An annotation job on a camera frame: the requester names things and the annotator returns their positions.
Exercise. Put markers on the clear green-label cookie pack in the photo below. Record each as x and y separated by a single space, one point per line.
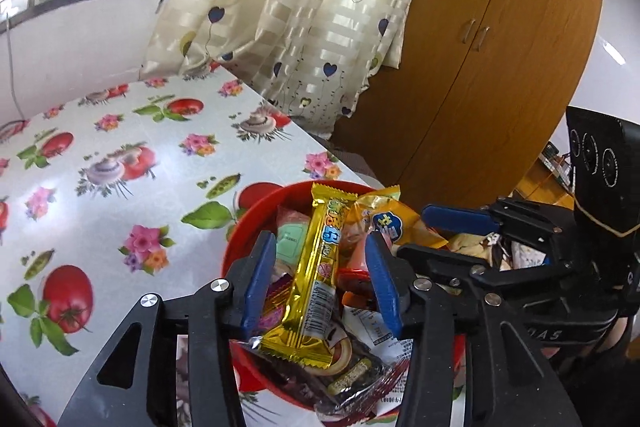
292 228

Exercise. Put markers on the red plastic basket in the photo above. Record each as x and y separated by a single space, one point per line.
261 203

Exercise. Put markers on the floral fruit print tablecloth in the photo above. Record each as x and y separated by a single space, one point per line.
126 192

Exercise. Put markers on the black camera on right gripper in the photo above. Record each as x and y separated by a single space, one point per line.
604 153

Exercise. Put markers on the person's right hand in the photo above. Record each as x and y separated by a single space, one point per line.
618 334

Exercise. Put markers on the dark cookie packet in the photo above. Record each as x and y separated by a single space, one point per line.
357 386

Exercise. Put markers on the white orange snack bag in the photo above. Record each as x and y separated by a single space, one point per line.
369 328

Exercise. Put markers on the wooden wardrobe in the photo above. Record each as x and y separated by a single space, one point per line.
480 88

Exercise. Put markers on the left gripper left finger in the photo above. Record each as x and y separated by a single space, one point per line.
132 381

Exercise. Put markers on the yellow orange snack bag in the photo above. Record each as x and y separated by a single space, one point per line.
382 211

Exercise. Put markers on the yellow foil snack bar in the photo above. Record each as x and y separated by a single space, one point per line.
302 334

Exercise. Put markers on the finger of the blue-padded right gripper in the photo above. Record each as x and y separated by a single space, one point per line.
450 264
529 233

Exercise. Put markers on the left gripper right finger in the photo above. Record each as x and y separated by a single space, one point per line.
509 382

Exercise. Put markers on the cream heart print curtain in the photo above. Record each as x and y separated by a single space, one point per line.
312 59

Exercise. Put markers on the pink jelly cup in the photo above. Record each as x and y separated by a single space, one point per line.
357 261

